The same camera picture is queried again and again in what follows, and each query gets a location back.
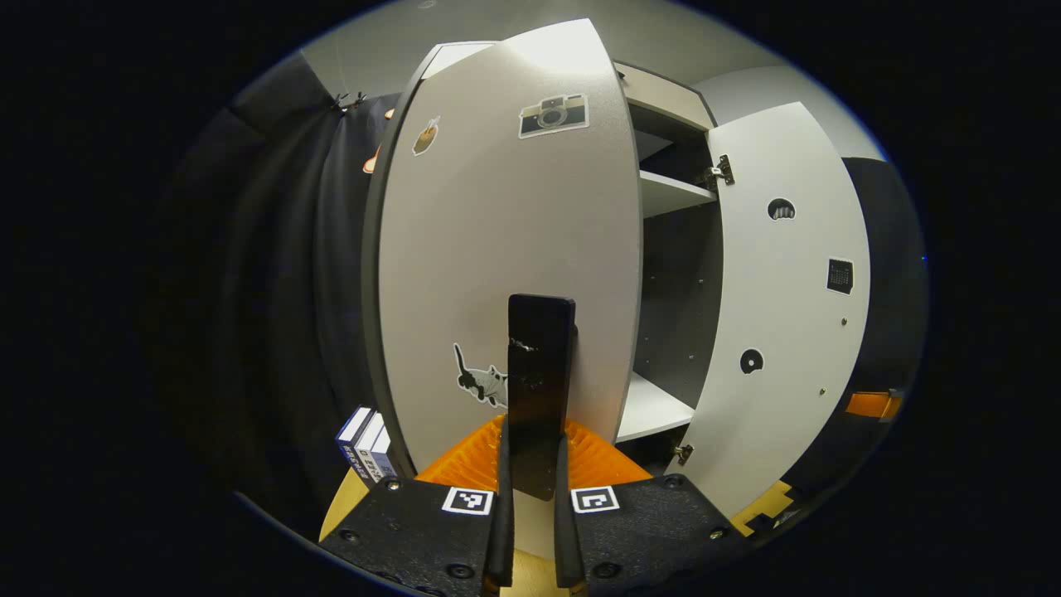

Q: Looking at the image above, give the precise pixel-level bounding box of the grey double-door shoe cabinet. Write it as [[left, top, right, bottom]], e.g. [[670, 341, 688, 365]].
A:
[[362, 18, 873, 519]]

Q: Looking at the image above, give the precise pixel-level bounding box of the black door handle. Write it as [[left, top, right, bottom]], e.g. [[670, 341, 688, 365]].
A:
[[506, 293, 579, 502]]

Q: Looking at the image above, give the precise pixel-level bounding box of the cabinet door with headphone sticker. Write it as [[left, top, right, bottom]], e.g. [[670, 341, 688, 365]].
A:
[[663, 101, 873, 519]]

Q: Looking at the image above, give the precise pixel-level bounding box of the yellow foam mat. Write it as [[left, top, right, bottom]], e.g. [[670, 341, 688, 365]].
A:
[[729, 479, 801, 536]]

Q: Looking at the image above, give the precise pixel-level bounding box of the white cabinet shelf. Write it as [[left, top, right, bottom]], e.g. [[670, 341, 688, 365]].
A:
[[638, 170, 718, 219]]

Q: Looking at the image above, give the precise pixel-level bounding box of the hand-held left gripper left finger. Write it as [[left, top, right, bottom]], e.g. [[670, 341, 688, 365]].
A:
[[319, 415, 516, 597]]

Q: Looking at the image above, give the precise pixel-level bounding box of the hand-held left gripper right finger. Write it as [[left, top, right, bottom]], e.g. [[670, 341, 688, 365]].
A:
[[554, 417, 751, 597]]

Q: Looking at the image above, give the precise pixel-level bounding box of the black backdrop cloth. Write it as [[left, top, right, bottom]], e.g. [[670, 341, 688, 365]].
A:
[[157, 50, 929, 515]]

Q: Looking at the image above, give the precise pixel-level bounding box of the white cabinet bottom panel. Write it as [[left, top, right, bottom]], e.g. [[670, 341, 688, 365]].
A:
[[615, 371, 697, 444]]

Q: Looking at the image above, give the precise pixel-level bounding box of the cabinet door with camera sticker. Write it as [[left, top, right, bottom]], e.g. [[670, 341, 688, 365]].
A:
[[377, 18, 643, 473]]

